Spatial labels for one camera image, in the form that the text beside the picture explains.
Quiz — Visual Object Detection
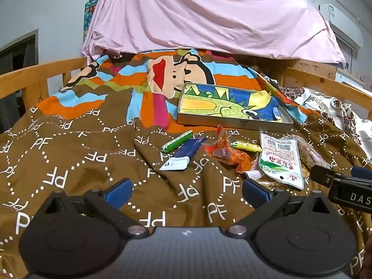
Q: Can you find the green stick snack pack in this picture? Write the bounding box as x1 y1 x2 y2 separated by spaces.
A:
161 130 193 154

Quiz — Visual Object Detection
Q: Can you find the pink hanging sheet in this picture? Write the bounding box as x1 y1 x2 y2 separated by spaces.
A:
82 0 345 64

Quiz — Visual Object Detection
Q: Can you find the colourful cartoon monkey blanket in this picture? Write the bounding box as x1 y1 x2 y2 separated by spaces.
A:
1 49 371 278

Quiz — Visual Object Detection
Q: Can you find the white green snack pouch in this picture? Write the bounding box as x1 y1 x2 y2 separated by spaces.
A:
259 132 304 190

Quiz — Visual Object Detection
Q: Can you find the wooden bed frame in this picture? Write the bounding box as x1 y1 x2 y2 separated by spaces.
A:
1 57 87 98

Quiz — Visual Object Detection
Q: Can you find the blue toothpaste-like tube pack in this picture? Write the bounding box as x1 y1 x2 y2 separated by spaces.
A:
160 137 206 171

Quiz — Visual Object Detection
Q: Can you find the dark window frame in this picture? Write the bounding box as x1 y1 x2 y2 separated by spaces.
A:
1 30 38 74

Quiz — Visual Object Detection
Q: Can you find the clear bag of crackers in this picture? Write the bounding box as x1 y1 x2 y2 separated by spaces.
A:
284 134 331 179

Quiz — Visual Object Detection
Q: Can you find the orange-red chicken snack pack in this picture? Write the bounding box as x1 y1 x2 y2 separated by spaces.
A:
202 125 252 173

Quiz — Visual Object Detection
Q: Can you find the white floral quilt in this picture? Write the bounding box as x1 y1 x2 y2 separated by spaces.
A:
262 74 371 158

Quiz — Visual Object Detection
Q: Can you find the white air conditioner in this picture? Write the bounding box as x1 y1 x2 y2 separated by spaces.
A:
318 4 364 50

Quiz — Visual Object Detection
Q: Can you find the colourful wall poster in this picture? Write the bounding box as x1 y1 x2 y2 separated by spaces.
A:
83 0 98 41

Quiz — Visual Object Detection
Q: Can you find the yellow candy bar pack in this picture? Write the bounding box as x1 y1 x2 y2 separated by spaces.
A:
231 140 262 153

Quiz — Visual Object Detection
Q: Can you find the metal tray with dinosaur print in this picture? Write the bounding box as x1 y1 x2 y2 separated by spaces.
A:
177 83 293 132

